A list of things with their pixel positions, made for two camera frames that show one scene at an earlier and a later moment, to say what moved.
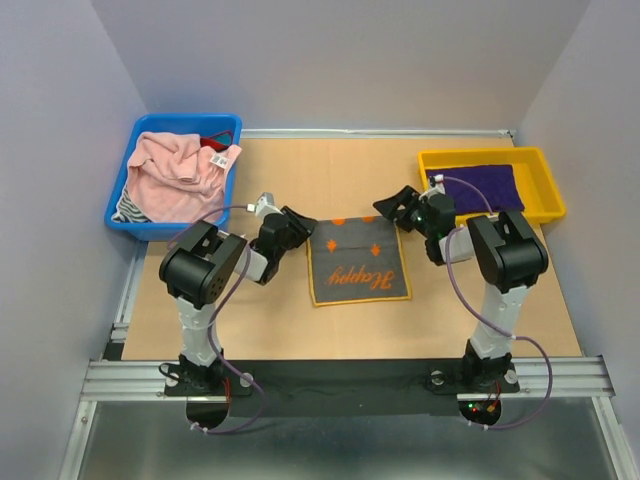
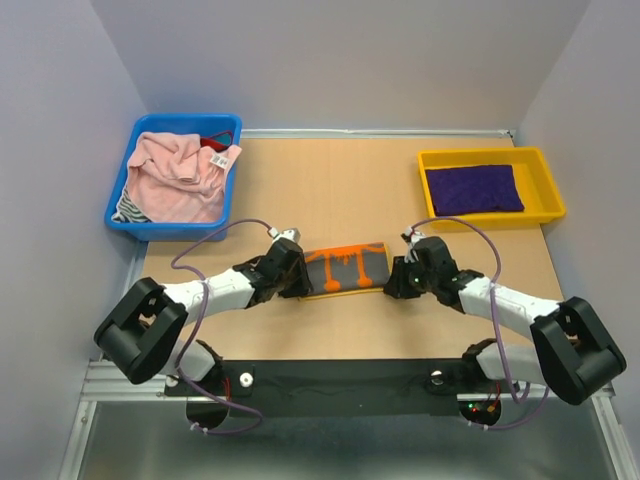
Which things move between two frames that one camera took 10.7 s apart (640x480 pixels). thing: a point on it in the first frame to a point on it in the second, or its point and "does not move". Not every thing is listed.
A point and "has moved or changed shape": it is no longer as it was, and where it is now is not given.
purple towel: (481, 189) does not move
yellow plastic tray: (542, 199) does not move
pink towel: (173, 178) does not move
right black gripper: (408, 197) to (396, 286)
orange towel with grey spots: (354, 260) has moved or changed shape
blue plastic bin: (176, 123) does not move
